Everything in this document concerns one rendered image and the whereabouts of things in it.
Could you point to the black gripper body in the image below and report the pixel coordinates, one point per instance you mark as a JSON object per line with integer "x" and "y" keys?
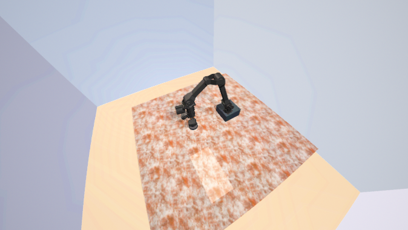
{"x": 192, "y": 120}

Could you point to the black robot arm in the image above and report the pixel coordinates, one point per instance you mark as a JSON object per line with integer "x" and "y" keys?
{"x": 189, "y": 98}

